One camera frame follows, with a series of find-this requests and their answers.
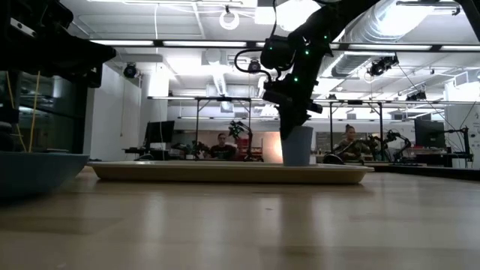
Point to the long ceiling light bar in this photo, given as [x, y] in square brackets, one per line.
[204, 44]

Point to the black aluminium table frame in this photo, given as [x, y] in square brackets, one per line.
[431, 171]

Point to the black computer monitor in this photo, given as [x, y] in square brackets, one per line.
[429, 133]
[160, 131]

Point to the beige plastic tray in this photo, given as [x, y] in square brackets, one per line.
[225, 173]

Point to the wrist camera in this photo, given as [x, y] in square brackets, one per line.
[277, 52]
[22, 27]

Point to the black station frame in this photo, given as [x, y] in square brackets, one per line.
[331, 127]
[197, 123]

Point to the black ceiling camera rig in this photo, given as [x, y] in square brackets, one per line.
[382, 65]

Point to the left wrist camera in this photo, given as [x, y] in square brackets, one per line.
[22, 27]

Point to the black ceiling camera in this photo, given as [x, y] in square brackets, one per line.
[254, 66]
[130, 71]

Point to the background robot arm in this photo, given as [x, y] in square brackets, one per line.
[393, 137]
[240, 131]

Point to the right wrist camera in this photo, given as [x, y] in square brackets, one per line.
[277, 52]

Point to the silver ventilation duct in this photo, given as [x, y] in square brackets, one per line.
[360, 56]

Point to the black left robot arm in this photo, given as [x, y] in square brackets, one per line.
[52, 11]

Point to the blue cup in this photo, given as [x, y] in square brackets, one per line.
[298, 150]

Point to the person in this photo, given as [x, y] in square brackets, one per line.
[223, 150]
[350, 144]

